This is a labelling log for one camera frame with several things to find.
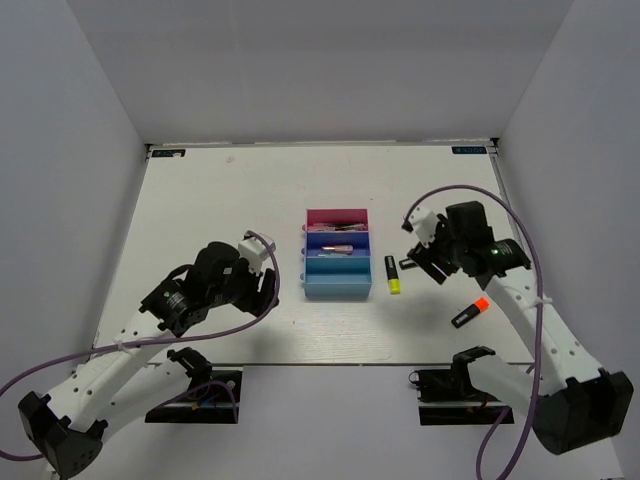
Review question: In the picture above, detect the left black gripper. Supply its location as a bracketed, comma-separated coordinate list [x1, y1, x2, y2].
[209, 253, 280, 318]

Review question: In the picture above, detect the green highlighter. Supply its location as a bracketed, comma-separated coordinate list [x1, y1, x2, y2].
[399, 258, 414, 270]

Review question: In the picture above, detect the green eraser capsule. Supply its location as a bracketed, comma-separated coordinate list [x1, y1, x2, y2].
[316, 252, 349, 258]

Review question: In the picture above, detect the pink eraser capsule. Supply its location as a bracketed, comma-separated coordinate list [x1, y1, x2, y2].
[321, 244, 354, 255]

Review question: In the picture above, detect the blue pen refill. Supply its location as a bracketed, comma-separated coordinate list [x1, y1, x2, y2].
[311, 223, 367, 232]

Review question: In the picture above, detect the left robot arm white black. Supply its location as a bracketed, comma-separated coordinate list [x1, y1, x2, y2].
[18, 231, 280, 479]

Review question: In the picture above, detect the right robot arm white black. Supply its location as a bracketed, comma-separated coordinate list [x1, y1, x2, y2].
[403, 201, 634, 455]

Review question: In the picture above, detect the orange highlighter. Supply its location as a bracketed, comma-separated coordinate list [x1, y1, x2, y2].
[451, 297, 490, 329]

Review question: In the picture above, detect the yellow highlighter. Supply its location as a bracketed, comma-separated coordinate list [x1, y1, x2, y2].
[384, 255, 401, 295]

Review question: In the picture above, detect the light blue bin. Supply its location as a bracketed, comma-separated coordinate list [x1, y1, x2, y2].
[301, 255, 372, 300]

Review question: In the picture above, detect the dark blue bin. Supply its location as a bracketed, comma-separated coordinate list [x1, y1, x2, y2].
[301, 231, 371, 257]

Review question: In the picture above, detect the right corner label sticker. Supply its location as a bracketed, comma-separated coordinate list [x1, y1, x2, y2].
[451, 145, 487, 155]

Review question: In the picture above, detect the corner label sticker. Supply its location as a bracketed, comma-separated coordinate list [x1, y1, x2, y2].
[451, 145, 487, 155]
[151, 149, 186, 158]

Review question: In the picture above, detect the pink bin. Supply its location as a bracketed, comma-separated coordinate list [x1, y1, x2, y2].
[302, 208, 369, 233]

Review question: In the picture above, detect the left corner label sticker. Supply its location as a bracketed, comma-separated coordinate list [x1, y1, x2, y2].
[151, 149, 186, 158]

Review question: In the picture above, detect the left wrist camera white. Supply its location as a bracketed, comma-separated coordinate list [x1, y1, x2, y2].
[237, 231, 269, 276]

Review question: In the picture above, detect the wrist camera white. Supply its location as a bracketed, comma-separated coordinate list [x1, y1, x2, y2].
[402, 206, 439, 247]
[237, 231, 269, 276]

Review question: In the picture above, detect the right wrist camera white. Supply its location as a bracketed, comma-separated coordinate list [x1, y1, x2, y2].
[402, 206, 439, 247]

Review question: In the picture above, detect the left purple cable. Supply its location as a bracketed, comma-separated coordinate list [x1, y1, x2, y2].
[0, 228, 281, 460]

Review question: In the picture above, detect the purple cable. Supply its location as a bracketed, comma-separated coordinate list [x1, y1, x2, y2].
[402, 184, 544, 480]
[0, 228, 281, 460]

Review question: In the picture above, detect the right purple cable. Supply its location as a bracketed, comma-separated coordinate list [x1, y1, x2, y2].
[402, 184, 544, 480]

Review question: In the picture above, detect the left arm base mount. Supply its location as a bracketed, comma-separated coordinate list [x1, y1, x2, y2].
[144, 368, 243, 425]

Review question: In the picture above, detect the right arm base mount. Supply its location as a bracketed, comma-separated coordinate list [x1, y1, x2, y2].
[408, 346, 514, 426]

